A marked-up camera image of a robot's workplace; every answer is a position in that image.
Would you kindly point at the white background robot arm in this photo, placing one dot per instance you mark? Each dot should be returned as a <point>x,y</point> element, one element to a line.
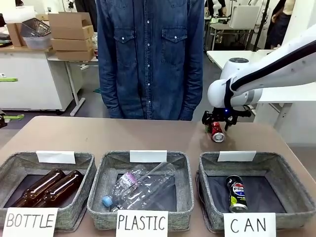
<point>217,7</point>

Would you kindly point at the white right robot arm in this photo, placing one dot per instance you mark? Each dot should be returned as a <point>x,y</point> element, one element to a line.
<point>271,66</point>

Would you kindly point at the person's left forearm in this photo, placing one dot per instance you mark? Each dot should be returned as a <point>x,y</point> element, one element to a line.
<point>192,98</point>

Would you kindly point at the white paper BOTTLE label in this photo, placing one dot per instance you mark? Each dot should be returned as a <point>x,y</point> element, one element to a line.
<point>29,222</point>

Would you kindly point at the brown glass bottle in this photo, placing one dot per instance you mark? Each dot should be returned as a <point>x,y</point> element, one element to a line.
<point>39,187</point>
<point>61,187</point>

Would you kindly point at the blank white card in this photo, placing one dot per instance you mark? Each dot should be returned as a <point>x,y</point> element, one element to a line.
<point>148,156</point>
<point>55,157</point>
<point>237,156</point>

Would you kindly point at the clear blue-capped plastic bottle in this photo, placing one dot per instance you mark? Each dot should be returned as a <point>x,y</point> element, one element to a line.
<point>123,184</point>

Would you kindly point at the black mesh crate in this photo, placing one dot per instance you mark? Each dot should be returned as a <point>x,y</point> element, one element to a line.
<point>35,28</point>

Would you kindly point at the large white table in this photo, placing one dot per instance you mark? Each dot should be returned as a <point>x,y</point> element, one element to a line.
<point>222,59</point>

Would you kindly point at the white paper CAN label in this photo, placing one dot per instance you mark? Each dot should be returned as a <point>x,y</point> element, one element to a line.
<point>249,224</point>

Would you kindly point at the grey background table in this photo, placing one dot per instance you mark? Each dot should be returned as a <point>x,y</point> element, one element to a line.
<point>222,27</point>

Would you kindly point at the white metal box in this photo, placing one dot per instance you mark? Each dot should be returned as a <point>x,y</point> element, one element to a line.
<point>244,17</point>

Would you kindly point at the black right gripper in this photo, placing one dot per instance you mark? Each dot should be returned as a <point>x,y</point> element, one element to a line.
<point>219,114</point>

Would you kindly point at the closed flat cardboard box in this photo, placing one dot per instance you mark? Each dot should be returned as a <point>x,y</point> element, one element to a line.
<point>71,45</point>
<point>74,55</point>

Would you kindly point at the person's right forearm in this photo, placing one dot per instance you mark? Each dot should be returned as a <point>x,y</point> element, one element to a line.
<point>108,98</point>

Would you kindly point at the open cardboard box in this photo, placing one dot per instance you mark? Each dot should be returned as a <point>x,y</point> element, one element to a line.
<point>69,27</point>

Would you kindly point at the clear plastic tub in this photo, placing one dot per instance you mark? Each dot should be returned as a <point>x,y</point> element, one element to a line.
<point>37,42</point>

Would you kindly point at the red soda can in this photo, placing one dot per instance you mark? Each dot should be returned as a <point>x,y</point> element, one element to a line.
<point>218,132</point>

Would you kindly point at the grey fabric basket labelled bottle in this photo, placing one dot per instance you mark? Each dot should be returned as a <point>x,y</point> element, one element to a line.
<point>86,172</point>

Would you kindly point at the white paper PLASTIC label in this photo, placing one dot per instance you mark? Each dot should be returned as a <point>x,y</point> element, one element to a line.
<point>142,223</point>

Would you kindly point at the white desk with legs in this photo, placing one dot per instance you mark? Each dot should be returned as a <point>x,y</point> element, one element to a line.
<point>74,63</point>

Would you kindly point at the small brown cardboard box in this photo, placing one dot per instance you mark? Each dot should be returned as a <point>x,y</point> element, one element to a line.
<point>13,34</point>

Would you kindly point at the white cabinet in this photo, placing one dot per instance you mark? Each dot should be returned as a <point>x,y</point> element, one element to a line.
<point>32,81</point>

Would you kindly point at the black Pepsi can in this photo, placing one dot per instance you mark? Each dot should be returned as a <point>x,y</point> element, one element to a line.
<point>236,193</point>

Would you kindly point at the background person in dark skirt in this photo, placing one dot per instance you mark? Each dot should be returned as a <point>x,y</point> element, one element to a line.
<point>279,27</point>

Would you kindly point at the grey fabric basket labelled can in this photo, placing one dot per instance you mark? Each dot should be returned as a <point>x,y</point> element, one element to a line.
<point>296,177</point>

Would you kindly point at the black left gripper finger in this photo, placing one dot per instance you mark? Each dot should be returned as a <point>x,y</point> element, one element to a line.
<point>13,116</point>
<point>10,79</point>

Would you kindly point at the clear capless plastic bottle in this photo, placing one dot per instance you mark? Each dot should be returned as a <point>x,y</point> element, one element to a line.
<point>158,177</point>

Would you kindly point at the black tripod pole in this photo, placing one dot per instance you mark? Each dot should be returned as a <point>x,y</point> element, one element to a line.
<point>262,24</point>

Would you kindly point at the white foam box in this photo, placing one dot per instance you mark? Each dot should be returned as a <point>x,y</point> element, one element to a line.
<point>19,14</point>

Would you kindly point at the grey fabric basket labelled plastic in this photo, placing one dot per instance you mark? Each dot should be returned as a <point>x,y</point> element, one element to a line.
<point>140,217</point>

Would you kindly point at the person in denim shirt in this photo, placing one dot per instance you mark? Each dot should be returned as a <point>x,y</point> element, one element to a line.
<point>148,61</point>

